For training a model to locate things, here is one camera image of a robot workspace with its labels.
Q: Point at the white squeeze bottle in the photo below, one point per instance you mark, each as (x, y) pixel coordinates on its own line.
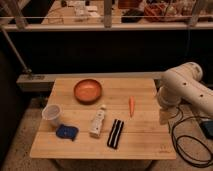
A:
(97, 122)

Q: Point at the blue sponge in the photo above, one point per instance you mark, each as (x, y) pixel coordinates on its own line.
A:
(67, 132)

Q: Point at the black white striped cloth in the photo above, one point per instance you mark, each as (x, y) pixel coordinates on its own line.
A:
(115, 133)

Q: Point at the orange carrot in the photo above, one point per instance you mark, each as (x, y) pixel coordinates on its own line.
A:
(131, 106)

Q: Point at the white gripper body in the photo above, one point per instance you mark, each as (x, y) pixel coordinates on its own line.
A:
(165, 115)

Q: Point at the red basket on shelf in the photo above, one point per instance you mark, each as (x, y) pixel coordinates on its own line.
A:
(159, 12)

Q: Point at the metal frame rail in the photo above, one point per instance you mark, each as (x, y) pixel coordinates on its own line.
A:
(103, 24)

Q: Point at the wooden table board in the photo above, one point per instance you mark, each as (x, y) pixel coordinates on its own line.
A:
(142, 137)

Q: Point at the black object on shelf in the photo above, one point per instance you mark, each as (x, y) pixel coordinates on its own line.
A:
(132, 16)

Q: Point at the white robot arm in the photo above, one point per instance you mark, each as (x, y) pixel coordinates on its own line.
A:
(183, 82)

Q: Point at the diagonal metal strut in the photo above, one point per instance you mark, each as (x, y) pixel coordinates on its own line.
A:
(26, 69)

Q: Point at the orange ceramic bowl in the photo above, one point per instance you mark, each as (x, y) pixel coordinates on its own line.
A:
(87, 91)

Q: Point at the white plastic cup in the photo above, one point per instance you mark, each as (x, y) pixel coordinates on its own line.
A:
(51, 113)

